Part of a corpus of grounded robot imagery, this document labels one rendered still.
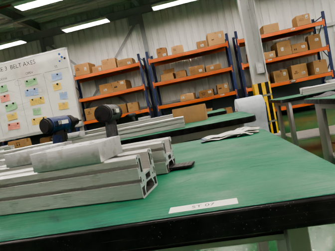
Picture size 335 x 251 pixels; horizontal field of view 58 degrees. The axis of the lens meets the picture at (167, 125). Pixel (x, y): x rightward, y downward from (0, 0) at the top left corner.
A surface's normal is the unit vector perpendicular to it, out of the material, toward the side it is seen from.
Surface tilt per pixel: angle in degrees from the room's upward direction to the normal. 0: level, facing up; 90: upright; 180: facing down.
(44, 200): 90
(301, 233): 90
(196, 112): 89
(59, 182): 90
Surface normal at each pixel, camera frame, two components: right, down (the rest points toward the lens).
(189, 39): -0.14, 0.08
